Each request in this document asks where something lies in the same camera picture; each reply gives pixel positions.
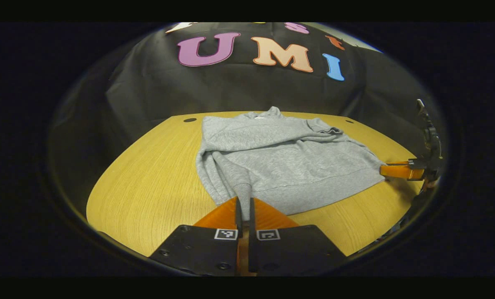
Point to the black backdrop cloth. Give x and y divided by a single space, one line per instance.
251 91

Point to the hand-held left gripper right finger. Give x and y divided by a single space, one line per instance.
252 216

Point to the grey sweatshirt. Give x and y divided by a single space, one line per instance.
289 166

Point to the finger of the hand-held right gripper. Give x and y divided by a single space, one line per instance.
399 171

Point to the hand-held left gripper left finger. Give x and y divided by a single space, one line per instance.
238 216

